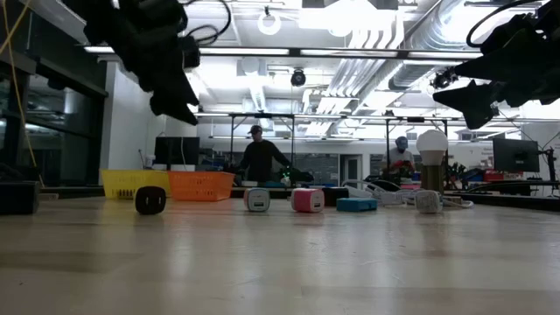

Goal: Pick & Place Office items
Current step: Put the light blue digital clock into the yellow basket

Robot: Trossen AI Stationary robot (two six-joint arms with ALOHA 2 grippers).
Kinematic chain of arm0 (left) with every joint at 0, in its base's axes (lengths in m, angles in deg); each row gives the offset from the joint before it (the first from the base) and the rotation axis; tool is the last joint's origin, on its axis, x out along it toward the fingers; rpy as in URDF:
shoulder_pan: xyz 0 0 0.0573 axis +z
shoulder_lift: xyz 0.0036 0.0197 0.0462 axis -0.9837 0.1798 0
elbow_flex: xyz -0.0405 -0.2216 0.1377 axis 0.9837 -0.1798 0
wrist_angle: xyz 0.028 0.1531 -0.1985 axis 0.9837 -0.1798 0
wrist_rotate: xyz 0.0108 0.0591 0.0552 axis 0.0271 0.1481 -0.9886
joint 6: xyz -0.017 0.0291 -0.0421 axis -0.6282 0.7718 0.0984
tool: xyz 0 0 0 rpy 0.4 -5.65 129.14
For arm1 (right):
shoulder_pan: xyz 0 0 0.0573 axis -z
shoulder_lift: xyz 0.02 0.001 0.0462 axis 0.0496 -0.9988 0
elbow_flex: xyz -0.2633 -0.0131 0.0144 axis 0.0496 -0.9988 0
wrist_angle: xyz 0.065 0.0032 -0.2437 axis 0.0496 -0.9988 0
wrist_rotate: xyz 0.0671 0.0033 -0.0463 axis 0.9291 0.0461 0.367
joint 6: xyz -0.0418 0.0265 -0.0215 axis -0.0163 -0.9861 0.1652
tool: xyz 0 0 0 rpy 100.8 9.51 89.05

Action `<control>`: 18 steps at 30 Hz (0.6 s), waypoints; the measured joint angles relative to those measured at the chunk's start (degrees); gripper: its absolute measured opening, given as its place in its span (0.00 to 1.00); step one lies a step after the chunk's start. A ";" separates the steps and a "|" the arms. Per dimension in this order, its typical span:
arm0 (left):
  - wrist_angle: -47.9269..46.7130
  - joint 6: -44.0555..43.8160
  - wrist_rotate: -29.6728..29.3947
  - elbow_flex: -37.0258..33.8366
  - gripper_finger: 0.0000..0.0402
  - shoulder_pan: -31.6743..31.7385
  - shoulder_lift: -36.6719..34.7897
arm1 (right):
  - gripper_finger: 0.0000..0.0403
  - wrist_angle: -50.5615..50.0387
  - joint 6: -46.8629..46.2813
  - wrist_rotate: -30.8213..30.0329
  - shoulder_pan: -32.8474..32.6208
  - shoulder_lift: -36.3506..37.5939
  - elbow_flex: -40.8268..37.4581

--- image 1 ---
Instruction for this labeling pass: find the teal rectangular box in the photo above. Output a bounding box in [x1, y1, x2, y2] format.
[335, 197, 379, 214]

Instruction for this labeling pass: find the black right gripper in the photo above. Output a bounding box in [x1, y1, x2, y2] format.
[432, 0, 560, 130]

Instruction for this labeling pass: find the orange plastic basket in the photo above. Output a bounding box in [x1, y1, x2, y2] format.
[167, 171, 236, 202]

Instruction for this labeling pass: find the black ceiling spot camera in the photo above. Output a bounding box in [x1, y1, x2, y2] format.
[430, 67, 460, 91]

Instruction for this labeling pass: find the white and blue charger cube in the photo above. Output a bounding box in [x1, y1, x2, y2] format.
[243, 187, 271, 214]
[414, 189, 443, 214]

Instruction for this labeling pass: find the white bulb lamp brass base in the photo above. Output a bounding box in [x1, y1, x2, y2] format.
[415, 129, 450, 193]

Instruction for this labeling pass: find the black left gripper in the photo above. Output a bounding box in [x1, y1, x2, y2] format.
[117, 17, 200, 127]

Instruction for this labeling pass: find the white ring light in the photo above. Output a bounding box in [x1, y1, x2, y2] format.
[256, 10, 283, 37]

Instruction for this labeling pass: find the black and white charger cube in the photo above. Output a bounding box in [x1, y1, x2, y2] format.
[134, 185, 167, 215]

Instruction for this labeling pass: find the yellow hanging cable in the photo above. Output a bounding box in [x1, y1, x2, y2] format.
[0, 0, 45, 187]

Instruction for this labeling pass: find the yellow plastic basket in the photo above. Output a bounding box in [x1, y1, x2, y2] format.
[100, 169, 172, 200]

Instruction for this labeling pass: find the person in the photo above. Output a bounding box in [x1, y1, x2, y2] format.
[387, 135, 417, 176]
[238, 124, 292, 184]

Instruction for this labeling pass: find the black computer monitor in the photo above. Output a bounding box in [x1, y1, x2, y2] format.
[492, 137, 541, 173]
[154, 136, 201, 166]

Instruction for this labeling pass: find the pink charger cube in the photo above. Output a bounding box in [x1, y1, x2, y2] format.
[290, 187, 326, 214]

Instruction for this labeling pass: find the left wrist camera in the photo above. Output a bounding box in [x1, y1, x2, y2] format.
[181, 34, 202, 71]

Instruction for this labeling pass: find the black workstation frame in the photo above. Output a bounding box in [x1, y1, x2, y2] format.
[384, 115, 451, 185]
[227, 112, 297, 185]

